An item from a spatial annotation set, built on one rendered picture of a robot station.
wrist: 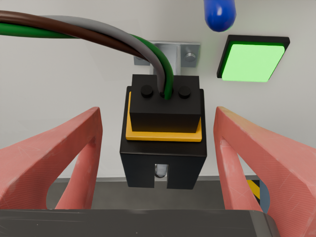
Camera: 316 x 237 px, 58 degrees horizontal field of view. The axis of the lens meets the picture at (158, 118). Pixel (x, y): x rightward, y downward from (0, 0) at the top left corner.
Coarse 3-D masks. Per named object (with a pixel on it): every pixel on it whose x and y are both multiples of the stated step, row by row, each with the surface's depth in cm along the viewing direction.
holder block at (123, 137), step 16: (128, 96) 15; (128, 144) 14; (144, 144) 14; (160, 144) 14; (176, 144) 14; (192, 144) 14; (128, 160) 14; (144, 160) 14; (160, 160) 14; (176, 160) 14; (192, 160) 14; (128, 176) 16; (144, 176) 16; (176, 176) 16; (192, 176) 16
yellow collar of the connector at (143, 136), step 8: (128, 104) 14; (128, 112) 14; (128, 120) 14; (200, 120) 14; (128, 128) 14; (200, 128) 14; (128, 136) 13; (136, 136) 13; (144, 136) 13; (152, 136) 13; (160, 136) 13; (168, 136) 13; (176, 136) 13; (184, 136) 13; (192, 136) 13; (200, 136) 13
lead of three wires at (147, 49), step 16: (0, 16) 7; (16, 16) 7; (32, 16) 8; (48, 16) 8; (64, 16) 8; (0, 32) 7; (16, 32) 8; (32, 32) 8; (48, 32) 8; (64, 32) 8; (80, 32) 8; (96, 32) 8; (112, 32) 9; (112, 48) 9; (128, 48) 9; (144, 48) 9; (160, 64) 10; (160, 80) 11
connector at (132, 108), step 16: (144, 80) 13; (176, 80) 13; (192, 80) 13; (144, 96) 12; (160, 96) 12; (176, 96) 12; (192, 96) 12; (144, 112) 12; (160, 112) 12; (176, 112) 12; (192, 112) 12; (144, 128) 13; (160, 128) 13; (176, 128) 13; (192, 128) 13
